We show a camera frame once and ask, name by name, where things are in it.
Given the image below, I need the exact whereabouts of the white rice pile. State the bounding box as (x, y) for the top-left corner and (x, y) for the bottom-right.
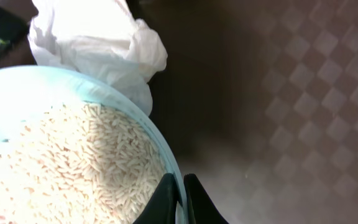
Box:
(0, 102), (166, 223)

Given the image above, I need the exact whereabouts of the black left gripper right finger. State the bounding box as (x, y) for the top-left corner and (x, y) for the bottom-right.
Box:
(183, 174), (228, 224)

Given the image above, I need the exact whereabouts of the dark brown serving tray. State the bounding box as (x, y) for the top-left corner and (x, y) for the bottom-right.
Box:
(0, 0), (358, 224)

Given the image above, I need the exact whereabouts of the white tissue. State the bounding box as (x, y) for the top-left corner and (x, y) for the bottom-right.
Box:
(27, 0), (168, 114)

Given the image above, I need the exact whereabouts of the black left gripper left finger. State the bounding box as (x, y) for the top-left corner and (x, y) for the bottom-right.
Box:
(134, 173), (178, 224)

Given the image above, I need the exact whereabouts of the light blue rice bowl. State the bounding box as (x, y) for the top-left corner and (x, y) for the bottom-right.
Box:
(0, 65), (188, 223)

